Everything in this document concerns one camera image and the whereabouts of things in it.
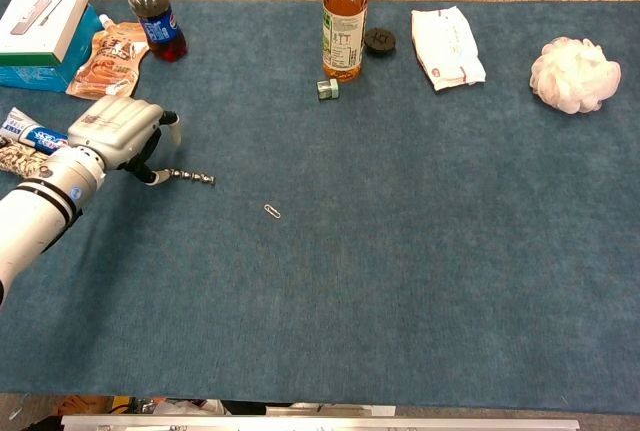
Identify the white mesh bath sponge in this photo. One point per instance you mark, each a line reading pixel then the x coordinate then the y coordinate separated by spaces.
pixel 575 73

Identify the silver paper clip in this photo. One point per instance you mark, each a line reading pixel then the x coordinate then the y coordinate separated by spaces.
pixel 272 211

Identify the white wet wipes pack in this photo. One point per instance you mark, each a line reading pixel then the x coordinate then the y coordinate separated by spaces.
pixel 447 46

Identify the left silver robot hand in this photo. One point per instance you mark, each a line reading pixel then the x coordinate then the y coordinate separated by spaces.
pixel 117 128

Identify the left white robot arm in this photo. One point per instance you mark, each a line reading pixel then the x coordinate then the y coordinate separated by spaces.
pixel 42 211

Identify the orange spouted drink pouch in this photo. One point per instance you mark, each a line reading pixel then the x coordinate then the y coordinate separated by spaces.
pixel 107 63

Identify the Pepsi cola bottle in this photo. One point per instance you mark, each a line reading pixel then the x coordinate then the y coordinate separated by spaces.
pixel 157 16

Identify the aluminium profile rail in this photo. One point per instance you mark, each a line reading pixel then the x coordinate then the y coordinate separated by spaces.
pixel 320 423

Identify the Crest toothpaste tube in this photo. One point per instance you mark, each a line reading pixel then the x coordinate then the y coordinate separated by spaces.
pixel 30 131

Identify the amber tea bottle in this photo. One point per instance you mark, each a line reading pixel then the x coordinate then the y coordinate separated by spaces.
pixel 344 21

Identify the black round disc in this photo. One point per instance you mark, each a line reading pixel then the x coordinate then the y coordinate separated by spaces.
pixel 380 41

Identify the blue felt table cover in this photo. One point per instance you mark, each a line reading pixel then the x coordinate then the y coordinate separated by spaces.
pixel 350 251

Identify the white green product box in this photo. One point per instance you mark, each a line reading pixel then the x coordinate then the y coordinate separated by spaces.
pixel 42 18

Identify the light blue box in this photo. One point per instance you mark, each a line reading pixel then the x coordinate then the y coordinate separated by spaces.
pixel 45 73

